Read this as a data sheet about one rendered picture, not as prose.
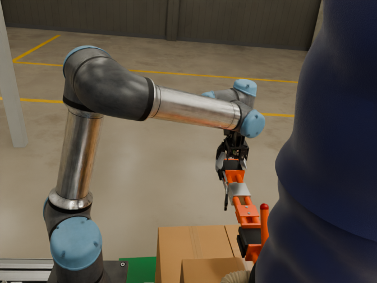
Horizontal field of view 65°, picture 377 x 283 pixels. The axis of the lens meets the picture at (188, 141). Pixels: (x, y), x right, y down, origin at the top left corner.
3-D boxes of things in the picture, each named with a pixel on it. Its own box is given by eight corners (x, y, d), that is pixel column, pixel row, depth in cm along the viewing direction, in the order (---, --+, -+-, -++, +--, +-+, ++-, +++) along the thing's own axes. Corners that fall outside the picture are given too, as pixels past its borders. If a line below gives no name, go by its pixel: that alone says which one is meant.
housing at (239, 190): (249, 205, 101) (252, 195, 99) (230, 205, 100) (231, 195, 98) (244, 192, 107) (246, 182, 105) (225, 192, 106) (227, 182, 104)
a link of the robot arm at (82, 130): (46, 257, 79) (77, 51, 59) (39, 220, 90) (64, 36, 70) (92, 249, 85) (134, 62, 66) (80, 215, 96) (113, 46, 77)
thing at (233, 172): (243, 182, 112) (244, 170, 110) (223, 182, 111) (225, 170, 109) (237, 169, 119) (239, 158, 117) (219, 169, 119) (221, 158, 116)
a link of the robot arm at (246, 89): (227, 79, 95) (247, 76, 99) (223, 110, 101) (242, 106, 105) (242, 87, 90) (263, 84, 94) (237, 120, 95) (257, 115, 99)
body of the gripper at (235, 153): (226, 162, 104) (230, 131, 98) (221, 149, 111) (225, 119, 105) (247, 162, 105) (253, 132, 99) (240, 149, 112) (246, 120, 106)
